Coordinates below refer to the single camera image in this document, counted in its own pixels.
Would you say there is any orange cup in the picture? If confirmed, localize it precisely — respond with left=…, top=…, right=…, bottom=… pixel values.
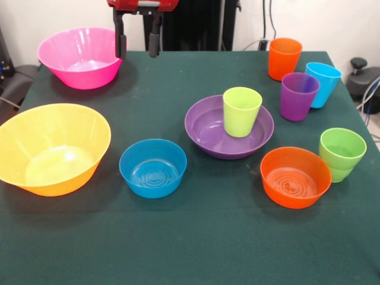
left=268, top=37, right=303, bottom=81

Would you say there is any blue cup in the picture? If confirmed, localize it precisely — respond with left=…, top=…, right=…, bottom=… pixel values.
left=305, top=62, right=342, bottom=109

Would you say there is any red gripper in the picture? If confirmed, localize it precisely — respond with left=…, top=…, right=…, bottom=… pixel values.
left=106, top=0, right=181, bottom=59

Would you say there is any purple cup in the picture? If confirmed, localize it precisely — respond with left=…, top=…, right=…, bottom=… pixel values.
left=280, top=72, right=321, bottom=122

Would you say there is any small blue bowl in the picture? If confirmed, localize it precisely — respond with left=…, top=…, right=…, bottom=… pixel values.
left=119, top=138, right=188, bottom=199

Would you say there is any black cable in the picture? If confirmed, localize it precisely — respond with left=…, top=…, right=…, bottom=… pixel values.
left=262, top=0, right=268, bottom=41
left=269, top=0, right=279, bottom=40

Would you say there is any small orange bowl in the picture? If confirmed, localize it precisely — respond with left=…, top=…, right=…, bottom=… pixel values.
left=259, top=146, right=333, bottom=210

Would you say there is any green cup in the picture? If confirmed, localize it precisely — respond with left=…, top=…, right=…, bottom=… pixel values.
left=319, top=128, right=368, bottom=172
left=326, top=164, right=356, bottom=183

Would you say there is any lime yellow cup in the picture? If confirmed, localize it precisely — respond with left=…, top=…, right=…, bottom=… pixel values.
left=222, top=87, right=263, bottom=138

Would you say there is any purple bowl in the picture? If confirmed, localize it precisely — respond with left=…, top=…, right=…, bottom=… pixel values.
left=184, top=94, right=275, bottom=160

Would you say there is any black equipment with knob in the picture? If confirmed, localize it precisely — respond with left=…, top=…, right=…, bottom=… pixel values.
left=346, top=58, right=380, bottom=103

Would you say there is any dark green tablecloth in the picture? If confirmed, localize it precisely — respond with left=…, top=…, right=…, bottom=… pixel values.
left=0, top=50, right=380, bottom=285

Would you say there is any blue cable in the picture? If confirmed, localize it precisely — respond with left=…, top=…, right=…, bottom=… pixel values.
left=357, top=75, right=380, bottom=125

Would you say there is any black computer tower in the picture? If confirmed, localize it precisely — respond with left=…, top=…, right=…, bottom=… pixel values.
left=0, top=26, right=15, bottom=87

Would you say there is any white cable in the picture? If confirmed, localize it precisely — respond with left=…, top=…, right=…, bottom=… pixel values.
left=242, top=38, right=264, bottom=52

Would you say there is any large pink bowl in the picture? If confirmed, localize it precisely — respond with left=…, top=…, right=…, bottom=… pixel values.
left=36, top=26, right=129, bottom=90

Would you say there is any large orange yellow bowl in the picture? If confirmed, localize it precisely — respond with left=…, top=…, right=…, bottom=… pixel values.
left=0, top=103, right=112, bottom=197

